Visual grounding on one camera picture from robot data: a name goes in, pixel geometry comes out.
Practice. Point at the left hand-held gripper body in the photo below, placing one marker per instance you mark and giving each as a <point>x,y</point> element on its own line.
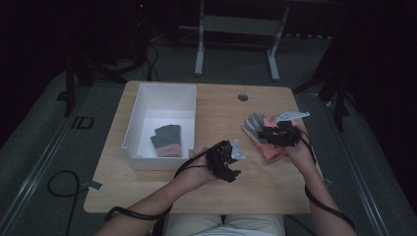
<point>218,159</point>

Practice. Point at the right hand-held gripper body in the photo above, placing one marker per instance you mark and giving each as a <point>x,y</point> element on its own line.
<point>285,134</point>

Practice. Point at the pink ski glove gray palm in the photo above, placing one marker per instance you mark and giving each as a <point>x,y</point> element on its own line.
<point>272,152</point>
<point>252,126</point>

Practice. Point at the gray pink knit glove with label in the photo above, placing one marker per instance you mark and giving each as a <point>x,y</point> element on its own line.
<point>168,144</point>

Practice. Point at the white storage box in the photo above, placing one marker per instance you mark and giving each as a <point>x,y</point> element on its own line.
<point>164,95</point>

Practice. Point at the person's right hand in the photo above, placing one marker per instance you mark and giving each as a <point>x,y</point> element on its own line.
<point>301,157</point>

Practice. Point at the person's left hand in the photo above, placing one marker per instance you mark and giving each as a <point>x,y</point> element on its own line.
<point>193,175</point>

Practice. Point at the round table grommet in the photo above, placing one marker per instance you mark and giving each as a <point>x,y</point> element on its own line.
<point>243,97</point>

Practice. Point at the person's beige pants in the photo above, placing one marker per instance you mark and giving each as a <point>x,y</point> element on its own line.
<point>226,226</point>

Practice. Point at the small gray table clamp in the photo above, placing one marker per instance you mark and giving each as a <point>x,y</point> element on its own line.
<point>327,182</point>
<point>93,186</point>

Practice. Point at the black tripod stand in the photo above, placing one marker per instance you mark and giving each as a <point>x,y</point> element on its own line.
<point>337,85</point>
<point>69,88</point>

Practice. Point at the metal floor rail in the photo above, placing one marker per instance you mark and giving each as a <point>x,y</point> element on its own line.
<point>369,196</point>
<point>34,177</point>

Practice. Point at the pale metal table frame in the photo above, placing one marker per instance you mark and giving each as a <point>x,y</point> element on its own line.
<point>242,25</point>

